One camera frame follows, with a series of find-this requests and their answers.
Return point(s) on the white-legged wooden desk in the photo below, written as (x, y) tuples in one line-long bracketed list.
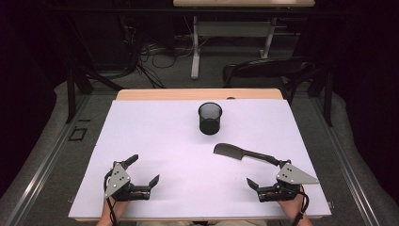
[(232, 29)]

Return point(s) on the person's right hand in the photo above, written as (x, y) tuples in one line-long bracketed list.
[(291, 207)]

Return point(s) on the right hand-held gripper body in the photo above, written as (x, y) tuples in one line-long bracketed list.
[(293, 176)]

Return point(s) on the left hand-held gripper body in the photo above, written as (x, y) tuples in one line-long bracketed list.
[(118, 181)]

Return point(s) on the white table cover sheet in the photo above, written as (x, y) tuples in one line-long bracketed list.
[(194, 175)]

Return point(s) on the black chair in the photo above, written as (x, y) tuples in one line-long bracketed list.
[(266, 68)]

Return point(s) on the person's left hand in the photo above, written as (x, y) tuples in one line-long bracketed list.
[(116, 207)]

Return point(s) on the black horizontal frame bar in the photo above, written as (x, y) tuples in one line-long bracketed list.
[(125, 10)]

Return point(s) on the wooden table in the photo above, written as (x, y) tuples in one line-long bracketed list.
[(175, 94)]

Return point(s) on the black metal stand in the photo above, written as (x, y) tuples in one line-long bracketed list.
[(327, 97), (71, 94)]

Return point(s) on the metal floor rail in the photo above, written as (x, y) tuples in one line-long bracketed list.
[(345, 169), (40, 169)]

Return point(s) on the black mesh cup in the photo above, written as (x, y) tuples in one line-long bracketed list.
[(209, 121)]

